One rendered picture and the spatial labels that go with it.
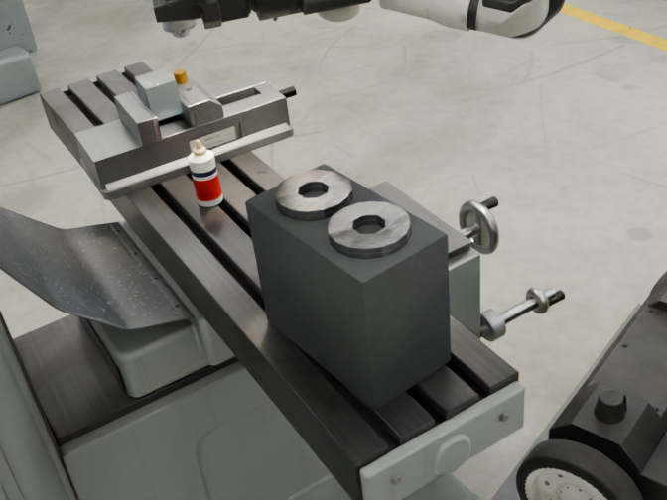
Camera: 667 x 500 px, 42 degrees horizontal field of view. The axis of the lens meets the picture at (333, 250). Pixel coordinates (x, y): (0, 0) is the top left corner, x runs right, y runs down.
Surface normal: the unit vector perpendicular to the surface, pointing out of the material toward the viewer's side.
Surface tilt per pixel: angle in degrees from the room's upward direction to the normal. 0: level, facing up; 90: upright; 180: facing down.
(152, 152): 90
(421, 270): 90
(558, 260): 0
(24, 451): 89
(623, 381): 0
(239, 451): 90
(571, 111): 0
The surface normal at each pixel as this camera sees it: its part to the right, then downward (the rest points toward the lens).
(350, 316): -0.79, 0.43
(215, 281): -0.10, -0.80
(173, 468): 0.52, 0.46
